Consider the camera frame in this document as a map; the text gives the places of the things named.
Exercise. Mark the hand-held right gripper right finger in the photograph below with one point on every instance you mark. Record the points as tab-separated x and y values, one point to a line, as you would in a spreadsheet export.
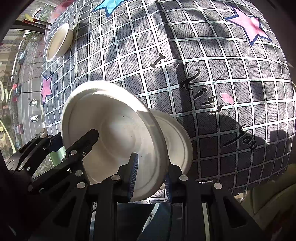
167	186

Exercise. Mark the red bucket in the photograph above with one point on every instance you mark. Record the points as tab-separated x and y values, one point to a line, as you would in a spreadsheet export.
61	5

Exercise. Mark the metal tongs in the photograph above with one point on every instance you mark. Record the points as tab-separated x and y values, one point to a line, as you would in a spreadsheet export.
37	21

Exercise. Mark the grey checked star tablecloth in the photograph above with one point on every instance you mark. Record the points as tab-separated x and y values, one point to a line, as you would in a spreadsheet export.
208	58

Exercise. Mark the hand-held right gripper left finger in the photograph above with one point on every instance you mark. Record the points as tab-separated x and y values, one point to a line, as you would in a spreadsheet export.
134	176

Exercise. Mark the green square plate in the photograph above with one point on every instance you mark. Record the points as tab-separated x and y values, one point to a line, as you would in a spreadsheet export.
56	156

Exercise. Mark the white paper bowl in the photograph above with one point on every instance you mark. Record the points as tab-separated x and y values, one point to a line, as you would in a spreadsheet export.
111	129
56	44
175	143

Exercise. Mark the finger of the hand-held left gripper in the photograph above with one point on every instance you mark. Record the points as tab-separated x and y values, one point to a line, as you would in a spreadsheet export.
52	143
83	146

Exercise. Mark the beige seat cushion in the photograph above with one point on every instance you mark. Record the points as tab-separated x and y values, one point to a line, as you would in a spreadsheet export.
275	204

